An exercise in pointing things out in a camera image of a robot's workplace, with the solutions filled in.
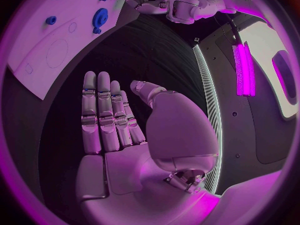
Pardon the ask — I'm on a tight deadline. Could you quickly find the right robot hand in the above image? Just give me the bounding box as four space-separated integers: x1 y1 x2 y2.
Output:
75 70 222 225

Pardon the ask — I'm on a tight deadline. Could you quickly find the white task board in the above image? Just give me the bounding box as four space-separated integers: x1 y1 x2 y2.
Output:
6 0 142 101

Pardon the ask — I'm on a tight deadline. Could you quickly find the glowing light bar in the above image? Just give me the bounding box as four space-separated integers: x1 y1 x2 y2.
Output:
231 40 257 98

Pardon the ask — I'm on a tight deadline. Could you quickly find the blue gear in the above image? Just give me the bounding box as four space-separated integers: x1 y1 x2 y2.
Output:
93 7 110 27

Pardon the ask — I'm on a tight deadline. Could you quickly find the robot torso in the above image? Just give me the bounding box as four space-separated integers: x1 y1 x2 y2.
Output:
191 20 300 199

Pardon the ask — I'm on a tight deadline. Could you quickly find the black cable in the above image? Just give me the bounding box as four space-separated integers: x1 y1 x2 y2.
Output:
223 12 240 47

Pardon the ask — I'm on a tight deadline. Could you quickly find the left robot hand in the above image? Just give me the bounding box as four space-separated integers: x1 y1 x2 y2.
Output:
123 0 170 15

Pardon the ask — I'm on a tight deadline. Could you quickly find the blue ring plug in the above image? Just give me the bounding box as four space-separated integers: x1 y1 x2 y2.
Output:
45 15 58 26

